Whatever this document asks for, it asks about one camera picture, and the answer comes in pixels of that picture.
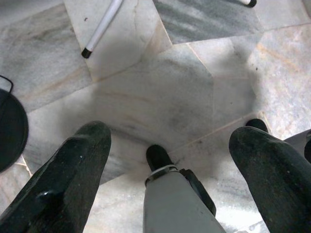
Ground grey furniture leg black foot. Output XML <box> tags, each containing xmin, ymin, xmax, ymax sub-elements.
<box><xmin>142</xmin><ymin>144</ymin><xmax>227</xmax><ymax>233</ymax></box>
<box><xmin>245</xmin><ymin>118</ymin><xmax>311</xmax><ymax>149</ymax></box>

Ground black round object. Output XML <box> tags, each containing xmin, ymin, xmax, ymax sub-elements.
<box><xmin>0</xmin><ymin>87</ymin><xmax>30</xmax><ymax>173</ymax></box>

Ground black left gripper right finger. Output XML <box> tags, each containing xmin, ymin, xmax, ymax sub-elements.
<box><xmin>229</xmin><ymin>126</ymin><xmax>311</xmax><ymax>233</ymax></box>

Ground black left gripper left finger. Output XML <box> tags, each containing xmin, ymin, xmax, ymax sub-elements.
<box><xmin>0</xmin><ymin>120</ymin><xmax>112</xmax><ymax>233</ymax></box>

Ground thin black cable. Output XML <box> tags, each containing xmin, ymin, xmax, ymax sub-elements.
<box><xmin>0</xmin><ymin>74</ymin><xmax>15</xmax><ymax>93</ymax></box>

